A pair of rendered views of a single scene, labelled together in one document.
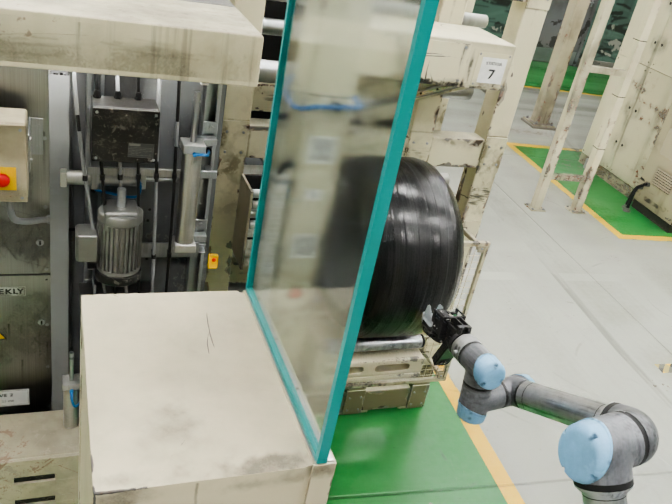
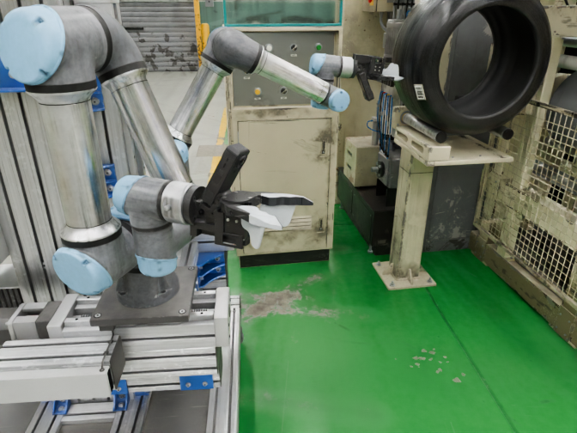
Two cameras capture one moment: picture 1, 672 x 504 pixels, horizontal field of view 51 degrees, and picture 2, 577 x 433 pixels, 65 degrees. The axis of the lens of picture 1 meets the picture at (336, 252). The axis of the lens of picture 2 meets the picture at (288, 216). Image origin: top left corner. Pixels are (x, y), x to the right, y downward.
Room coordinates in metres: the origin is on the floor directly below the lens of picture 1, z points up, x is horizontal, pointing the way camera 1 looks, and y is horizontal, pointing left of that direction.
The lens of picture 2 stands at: (1.78, -2.14, 1.37)
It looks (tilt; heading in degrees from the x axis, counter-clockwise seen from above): 25 degrees down; 106
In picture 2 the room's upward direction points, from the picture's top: straight up
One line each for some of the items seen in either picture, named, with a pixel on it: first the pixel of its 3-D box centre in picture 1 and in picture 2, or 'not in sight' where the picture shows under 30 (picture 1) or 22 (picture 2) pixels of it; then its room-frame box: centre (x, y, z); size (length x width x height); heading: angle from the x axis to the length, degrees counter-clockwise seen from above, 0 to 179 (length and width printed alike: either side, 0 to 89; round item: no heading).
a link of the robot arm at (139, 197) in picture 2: not in sight; (148, 198); (1.32, -1.46, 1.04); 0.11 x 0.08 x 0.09; 174
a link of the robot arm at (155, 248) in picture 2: not in sight; (160, 241); (1.32, -1.44, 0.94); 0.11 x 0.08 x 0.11; 84
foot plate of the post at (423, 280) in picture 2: not in sight; (403, 271); (1.81, 0.12, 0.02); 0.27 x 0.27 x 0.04; 25
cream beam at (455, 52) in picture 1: (410, 49); not in sight; (2.25, -0.10, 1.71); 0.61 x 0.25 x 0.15; 115
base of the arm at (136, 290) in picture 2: not in sight; (145, 272); (1.18, -1.31, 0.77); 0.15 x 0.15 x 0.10
